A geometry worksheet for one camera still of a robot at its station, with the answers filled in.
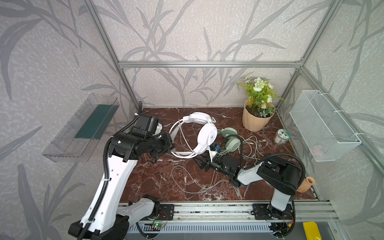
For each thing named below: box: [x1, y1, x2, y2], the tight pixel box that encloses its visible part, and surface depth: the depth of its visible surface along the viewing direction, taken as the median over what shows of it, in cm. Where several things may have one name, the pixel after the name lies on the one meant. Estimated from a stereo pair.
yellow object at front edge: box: [302, 221, 322, 240], surface depth 69 cm
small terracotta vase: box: [296, 176, 316, 193], surface depth 75 cm
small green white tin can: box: [274, 129, 290, 146], surface depth 97 cm
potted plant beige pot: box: [237, 77, 285, 132], surface depth 97 cm
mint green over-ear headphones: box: [217, 127, 241, 155], surface depth 93 cm
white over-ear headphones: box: [169, 112, 218, 159], surface depth 58 cm
